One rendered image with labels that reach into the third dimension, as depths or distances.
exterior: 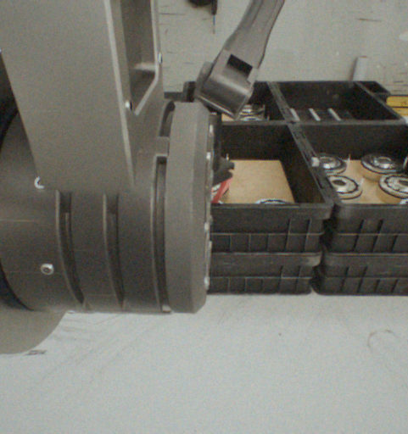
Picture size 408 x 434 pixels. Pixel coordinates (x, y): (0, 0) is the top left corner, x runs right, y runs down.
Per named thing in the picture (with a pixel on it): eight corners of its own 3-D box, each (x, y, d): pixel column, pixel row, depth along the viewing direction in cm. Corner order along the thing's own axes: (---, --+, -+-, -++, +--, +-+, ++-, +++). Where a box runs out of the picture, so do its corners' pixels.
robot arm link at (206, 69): (205, 62, 55) (254, 90, 57) (209, 47, 64) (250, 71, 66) (172, 129, 61) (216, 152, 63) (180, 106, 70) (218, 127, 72)
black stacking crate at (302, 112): (394, 164, 101) (407, 124, 94) (286, 164, 101) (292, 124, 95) (348, 114, 133) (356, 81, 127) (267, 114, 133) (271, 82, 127)
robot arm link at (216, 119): (187, 109, 58) (222, 111, 58) (190, 96, 64) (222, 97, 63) (187, 149, 62) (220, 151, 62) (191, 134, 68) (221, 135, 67)
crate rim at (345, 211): (510, 219, 63) (516, 208, 61) (334, 219, 63) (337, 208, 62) (406, 130, 95) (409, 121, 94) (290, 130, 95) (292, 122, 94)
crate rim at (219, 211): (334, 219, 63) (337, 208, 62) (161, 219, 63) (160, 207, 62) (290, 130, 95) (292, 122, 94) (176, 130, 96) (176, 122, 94)
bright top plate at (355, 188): (370, 196, 78) (371, 194, 78) (325, 199, 77) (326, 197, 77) (349, 174, 87) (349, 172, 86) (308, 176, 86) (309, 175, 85)
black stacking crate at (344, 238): (483, 260, 69) (513, 210, 62) (324, 259, 69) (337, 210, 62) (394, 164, 101) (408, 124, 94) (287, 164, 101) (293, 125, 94)
